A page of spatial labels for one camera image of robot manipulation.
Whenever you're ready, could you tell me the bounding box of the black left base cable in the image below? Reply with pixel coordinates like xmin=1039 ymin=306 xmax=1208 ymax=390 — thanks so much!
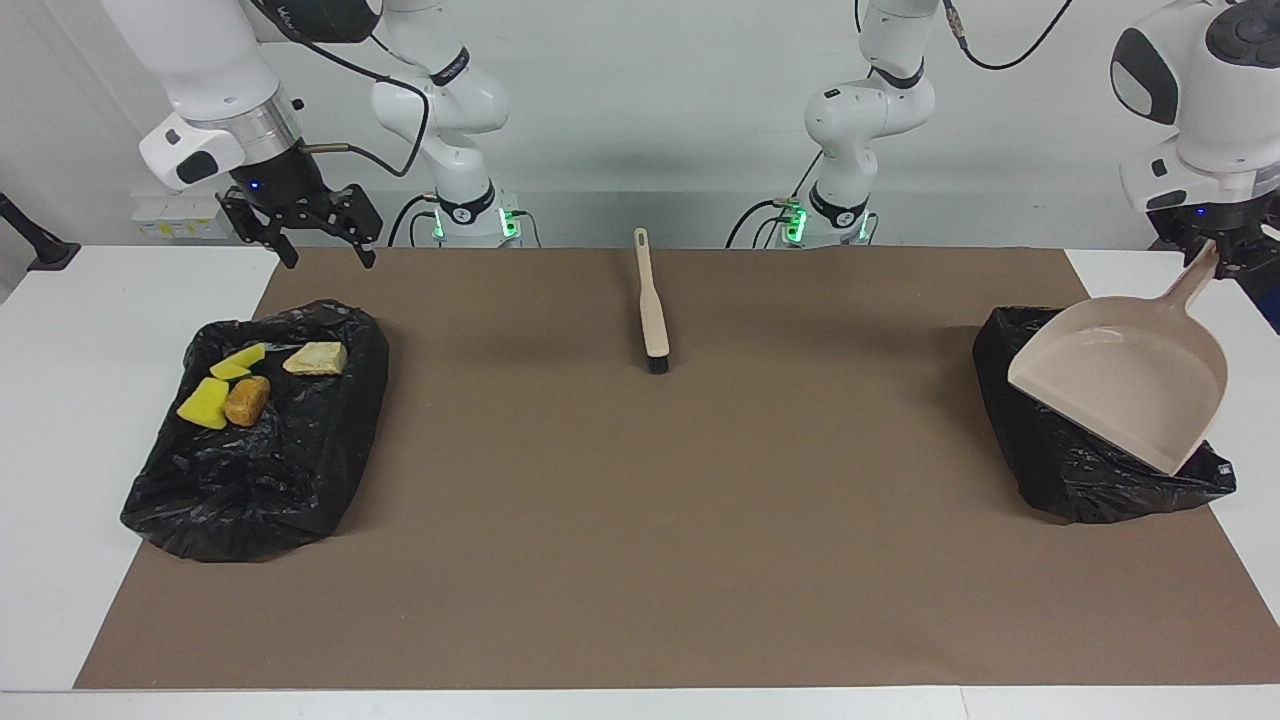
xmin=725 ymin=197 xmax=801 ymax=249

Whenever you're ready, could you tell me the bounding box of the black bag-lined trash bin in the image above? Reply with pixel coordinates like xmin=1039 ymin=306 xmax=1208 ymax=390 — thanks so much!
xmin=972 ymin=305 xmax=1238 ymax=524
xmin=120 ymin=300 xmax=391 ymax=563

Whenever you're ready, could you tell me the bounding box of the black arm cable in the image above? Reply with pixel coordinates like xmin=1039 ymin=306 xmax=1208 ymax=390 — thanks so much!
xmin=855 ymin=0 xmax=1076 ymax=73
xmin=250 ymin=0 xmax=431 ymax=179

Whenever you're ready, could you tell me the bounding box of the croissant pastry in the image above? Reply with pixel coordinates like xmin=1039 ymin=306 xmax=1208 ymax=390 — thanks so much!
xmin=282 ymin=341 xmax=349 ymax=376

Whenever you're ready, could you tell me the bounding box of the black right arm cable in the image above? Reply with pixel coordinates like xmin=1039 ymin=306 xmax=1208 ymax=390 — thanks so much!
xmin=250 ymin=0 xmax=431 ymax=179

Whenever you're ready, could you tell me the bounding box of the yellow sponge piece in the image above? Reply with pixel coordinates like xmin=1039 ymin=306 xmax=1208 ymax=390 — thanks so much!
xmin=176 ymin=376 xmax=230 ymax=430

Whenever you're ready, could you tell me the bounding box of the black base cable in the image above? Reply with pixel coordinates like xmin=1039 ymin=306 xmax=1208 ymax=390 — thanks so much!
xmin=725 ymin=197 xmax=801 ymax=249
xmin=388 ymin=193 xmax=441 ymax=248

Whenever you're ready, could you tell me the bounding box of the white wall socket box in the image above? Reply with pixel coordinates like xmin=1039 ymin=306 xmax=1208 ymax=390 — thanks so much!
xmin=132 ymin=190 xmax=239 ymax=241

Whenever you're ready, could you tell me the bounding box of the black right base cable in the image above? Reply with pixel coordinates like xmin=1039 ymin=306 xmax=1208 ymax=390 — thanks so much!
xmin=388 ymin=193 xmax=441 ymax=248

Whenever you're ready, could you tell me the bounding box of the brown bread roll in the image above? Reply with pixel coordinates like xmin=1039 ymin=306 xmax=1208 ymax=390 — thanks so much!
xmin=223 ymin=375 xmax=272 ymax=428

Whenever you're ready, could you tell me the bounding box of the yellow sponge with green backing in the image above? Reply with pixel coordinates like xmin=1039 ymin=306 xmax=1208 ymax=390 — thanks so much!
xmin=209 ymin=342 xmax=268 ymax=382

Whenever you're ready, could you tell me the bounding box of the beige plastic dustpan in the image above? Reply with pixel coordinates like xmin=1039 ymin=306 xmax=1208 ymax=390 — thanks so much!
xmin=1007 ymin=240 xmax=1229 ymax=476

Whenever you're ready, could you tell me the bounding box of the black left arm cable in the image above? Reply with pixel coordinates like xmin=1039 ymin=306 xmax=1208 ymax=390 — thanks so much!
xmin=855 ymin=0 xmax=1076 ymax=73

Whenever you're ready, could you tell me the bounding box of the brown table mat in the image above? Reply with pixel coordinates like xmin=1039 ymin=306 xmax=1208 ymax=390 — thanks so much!
xmin=75 ymin=247 xmax=1280 ymax=689

